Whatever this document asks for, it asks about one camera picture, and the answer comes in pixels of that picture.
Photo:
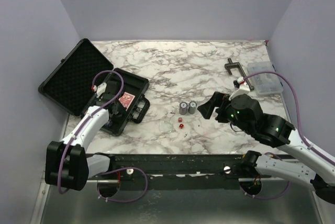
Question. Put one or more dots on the dark metal handle bracket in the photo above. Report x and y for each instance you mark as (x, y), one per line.
(236, 65)

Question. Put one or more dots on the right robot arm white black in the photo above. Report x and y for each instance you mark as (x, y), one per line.
(316, 170)

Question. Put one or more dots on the purple grey poker chip stack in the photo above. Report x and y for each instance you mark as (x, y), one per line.
(183, 108)

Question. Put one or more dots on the clear round dealer button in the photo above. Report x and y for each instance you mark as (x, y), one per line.
(165, 127)

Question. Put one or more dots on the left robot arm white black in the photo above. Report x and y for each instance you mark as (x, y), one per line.
(67, 166)

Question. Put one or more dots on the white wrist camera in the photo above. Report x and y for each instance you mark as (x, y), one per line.
(100, 89)
(241, 86)

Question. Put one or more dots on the clear plastic parts box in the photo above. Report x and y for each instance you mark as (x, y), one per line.
(265, 84)

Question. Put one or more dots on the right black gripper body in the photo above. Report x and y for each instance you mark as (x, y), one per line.
(226, 114)

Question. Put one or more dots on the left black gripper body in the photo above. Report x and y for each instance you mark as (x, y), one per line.
(121, 110)

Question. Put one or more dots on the red playing card deck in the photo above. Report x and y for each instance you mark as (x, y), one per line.
(126, 100)

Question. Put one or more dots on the black foam-lined poker case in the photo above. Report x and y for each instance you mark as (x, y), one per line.
(69, 85)

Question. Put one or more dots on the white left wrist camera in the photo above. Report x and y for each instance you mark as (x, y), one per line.
(100, 89)

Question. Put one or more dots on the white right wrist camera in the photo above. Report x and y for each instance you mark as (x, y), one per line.
(241, 86)

